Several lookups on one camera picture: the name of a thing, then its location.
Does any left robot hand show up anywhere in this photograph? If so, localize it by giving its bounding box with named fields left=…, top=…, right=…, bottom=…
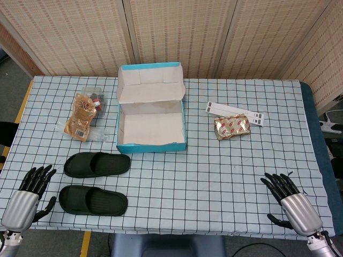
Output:
left=1, top=165, right=57, bottom=232

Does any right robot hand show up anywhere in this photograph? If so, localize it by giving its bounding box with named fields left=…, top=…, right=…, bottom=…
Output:
left=260, top=172, right=324, bottom=237

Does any black slipper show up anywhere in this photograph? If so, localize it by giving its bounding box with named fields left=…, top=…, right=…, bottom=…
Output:
left=63, top=152, right=131, bottom=178
left=58, top=185, right=128, bottom=216

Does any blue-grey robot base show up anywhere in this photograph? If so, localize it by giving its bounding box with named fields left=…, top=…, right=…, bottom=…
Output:
left=111, top=232, right=227, bottom=257

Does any blue cardboard shoe box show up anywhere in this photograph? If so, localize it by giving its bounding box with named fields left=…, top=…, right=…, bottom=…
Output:
left=115, top=62, right=187, bottom=155

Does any black floor equipment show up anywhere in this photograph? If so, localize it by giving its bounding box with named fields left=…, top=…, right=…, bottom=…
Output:
left=325, top=138, right=343, bottom=185

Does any dark object beside table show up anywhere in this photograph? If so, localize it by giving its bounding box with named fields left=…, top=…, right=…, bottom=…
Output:
left=0, top=121, right=17, bottom=147

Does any dark blue table pad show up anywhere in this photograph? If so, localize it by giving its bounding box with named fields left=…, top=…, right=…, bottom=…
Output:
left=299, top=81, right=343, bottom=238

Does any clear bag of sticks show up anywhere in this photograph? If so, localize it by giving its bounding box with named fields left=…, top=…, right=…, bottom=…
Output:
left=55, top=122, right=110, bottom=142

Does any gold foil packet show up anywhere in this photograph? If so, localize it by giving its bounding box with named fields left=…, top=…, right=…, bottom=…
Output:
left=213, top=113, right=251, bottom=140

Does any blue checked tablecloth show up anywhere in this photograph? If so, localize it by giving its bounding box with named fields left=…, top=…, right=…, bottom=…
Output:
left=0, top=75, right=334, bottom=238

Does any clear box with red parts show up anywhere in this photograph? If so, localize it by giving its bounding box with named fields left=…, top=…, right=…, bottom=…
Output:
left=81, top=87, right=107, bottom=113

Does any bamboo folding screen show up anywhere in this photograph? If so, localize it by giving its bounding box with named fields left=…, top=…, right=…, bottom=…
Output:
left=0, top=0, right=343, bottom=110

